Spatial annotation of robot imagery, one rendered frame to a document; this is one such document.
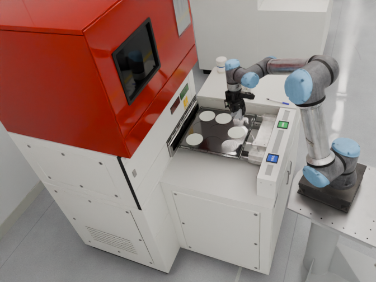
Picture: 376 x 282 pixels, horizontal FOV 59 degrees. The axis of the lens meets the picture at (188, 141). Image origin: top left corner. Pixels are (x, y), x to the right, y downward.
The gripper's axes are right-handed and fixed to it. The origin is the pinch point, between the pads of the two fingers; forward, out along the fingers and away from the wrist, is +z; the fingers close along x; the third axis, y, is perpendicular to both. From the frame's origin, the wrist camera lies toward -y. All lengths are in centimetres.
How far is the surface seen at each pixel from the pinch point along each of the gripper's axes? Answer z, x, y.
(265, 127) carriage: 13.1, 3.4, -14.3
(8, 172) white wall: 50, -133, 137
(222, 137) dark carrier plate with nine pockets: 10.7, -4.6, 10.5
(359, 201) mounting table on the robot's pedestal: 25, 66, -17
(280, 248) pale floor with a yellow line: 103, 24, -5
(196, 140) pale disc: 10.2, -13.0, 23.6
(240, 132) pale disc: 10.8, -1.1, 0.2
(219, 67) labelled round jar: -5, -49, -22
